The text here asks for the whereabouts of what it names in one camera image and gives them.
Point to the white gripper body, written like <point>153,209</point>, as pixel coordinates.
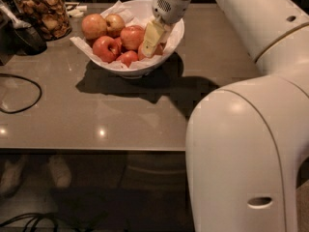
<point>170,8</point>

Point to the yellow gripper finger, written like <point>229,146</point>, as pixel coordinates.
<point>156,33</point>

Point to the pale apple far left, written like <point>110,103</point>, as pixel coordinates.
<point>93,26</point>

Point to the pale apple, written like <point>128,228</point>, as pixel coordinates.
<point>93,26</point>
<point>115,24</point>

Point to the black scoop with white handle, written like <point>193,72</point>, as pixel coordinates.
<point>26,37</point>

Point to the pale apple back middle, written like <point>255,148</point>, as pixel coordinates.
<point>115,24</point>

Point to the small red apple front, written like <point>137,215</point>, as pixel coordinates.
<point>128,57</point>

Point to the white shoe left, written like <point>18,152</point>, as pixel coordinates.
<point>11,177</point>

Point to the white shoe right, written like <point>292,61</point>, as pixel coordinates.
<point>59,172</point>

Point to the white shoe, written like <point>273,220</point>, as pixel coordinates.
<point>59,172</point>
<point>11,177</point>

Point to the small white items on table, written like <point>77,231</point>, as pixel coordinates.
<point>76,11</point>

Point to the white bowl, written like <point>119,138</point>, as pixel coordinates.
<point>175,36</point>

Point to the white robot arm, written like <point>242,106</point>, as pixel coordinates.
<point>245,142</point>

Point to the white paper liner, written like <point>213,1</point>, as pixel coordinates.
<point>119,9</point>

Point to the glass jar of dried chips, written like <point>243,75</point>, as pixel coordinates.
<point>50,16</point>

